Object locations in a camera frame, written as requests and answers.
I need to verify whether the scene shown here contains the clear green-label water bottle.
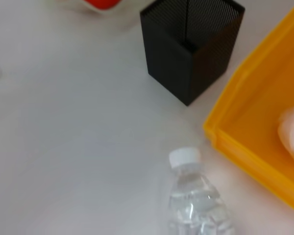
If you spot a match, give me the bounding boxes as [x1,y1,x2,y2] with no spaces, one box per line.
[168,146,236,235]

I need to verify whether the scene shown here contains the red-orange toy orange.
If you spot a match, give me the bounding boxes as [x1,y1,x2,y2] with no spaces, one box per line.
[83,0,121,10]

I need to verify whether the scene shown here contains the black mesh pen holder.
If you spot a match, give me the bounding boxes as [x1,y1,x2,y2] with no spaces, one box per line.
[139,0,245,107]

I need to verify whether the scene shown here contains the yellow plastic bin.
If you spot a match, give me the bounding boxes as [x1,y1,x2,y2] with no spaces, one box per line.
[202,0,294,216]

